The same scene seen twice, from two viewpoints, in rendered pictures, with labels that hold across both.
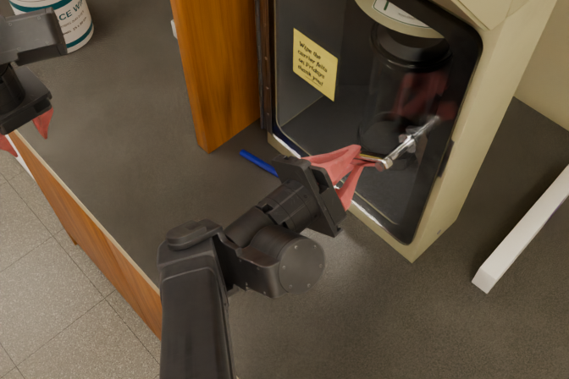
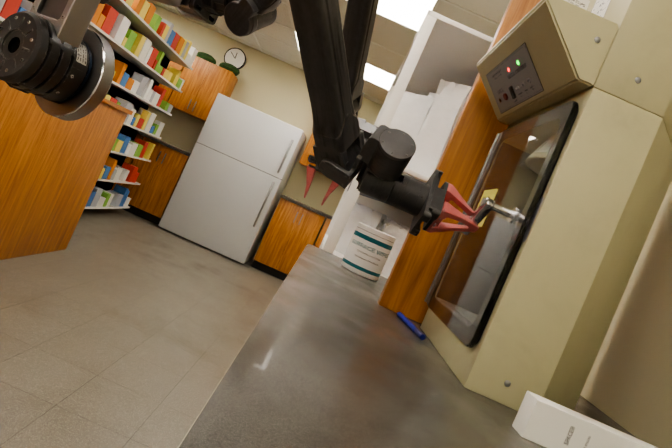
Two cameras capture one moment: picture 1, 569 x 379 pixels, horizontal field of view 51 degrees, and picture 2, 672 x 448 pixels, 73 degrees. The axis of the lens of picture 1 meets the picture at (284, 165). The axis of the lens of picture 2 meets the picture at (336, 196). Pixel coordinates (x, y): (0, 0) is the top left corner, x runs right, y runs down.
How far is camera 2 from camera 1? 83 cm
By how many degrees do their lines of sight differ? 66
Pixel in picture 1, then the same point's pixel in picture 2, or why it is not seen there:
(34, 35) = (369, 128)
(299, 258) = (400, 139)
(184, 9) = not seen: hidden behind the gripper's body
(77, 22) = (372, 260)
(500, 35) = (589, 98)
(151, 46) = not seen: hidden behind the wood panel
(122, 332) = not seen: outside the picture
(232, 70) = (434, 254)
